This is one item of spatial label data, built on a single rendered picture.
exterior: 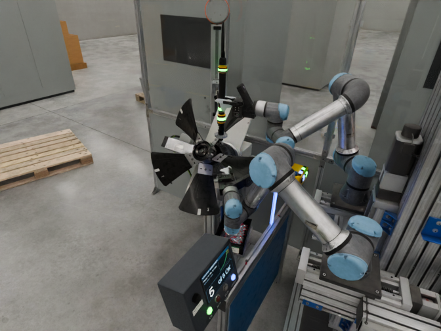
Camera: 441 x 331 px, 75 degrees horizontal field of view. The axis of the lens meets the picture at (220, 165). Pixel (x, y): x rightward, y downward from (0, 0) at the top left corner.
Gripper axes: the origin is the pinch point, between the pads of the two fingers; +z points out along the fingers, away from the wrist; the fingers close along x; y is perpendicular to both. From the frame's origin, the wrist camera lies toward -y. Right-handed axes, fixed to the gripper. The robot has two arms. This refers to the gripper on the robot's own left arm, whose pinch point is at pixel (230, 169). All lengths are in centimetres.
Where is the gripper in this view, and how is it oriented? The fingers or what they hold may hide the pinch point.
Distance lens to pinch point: 154.3
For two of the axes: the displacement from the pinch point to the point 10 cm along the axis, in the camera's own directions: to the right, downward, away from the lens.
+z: -0.8, -5.1, 8.6
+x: 0.9, 8.5, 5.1
